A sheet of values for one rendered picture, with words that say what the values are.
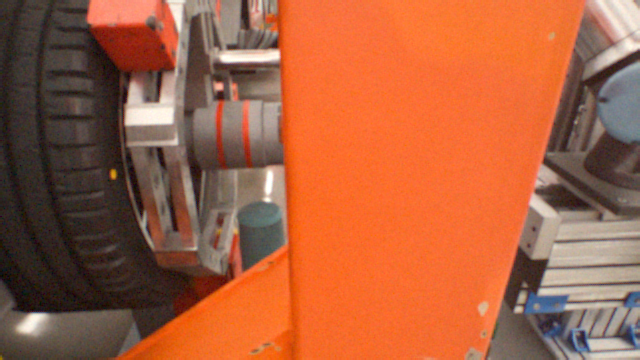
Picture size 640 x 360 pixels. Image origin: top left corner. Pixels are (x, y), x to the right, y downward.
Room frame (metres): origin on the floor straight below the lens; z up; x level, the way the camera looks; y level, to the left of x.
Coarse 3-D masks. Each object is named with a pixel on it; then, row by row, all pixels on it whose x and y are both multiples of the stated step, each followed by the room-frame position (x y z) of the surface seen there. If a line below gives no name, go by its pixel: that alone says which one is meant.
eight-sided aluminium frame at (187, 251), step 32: (192, 0) 0.64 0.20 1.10; (224, 96) 0.95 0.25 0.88; (128, 128) 0.45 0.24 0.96; (160, 128) 0.45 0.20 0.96; (160, 192) 0.47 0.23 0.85; (192, 192) 0.49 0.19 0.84; (160, 224) 0.45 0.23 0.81; (192, 224) 0.46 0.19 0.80; (224, 224) 0.74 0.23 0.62; (160, 256) 0.45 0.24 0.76; (192, 256) 0.45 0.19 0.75; (224, 256) 0.62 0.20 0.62
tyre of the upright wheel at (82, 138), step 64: (0, 0) 0.50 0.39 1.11; (64, 0) 0.50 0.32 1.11; (0, 64) 0.44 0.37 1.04; (64, 64) 0.44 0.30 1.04; (0, 128) 0.40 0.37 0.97; (64, 128) 0.41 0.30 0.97; (0, 192) 0.38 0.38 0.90; (64, 192) 0.39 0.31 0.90; (0, 256) 0.37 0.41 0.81; (64, 256) 0.38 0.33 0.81; (128, 256) 0.41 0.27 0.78
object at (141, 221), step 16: (128, 80) 0.92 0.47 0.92; (160, 80) 0.76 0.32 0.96; (128, 96) 0.59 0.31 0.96; (160, 96) 0.74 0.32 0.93; (160, 160) 0.74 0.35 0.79; (128, 176) 0.47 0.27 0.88; (192, 176) 0.88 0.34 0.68; (128, 192) 0.46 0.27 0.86; (144, 224) 0.53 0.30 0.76; (176, 224) 0.75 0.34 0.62; (144, 240) 0.48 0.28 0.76
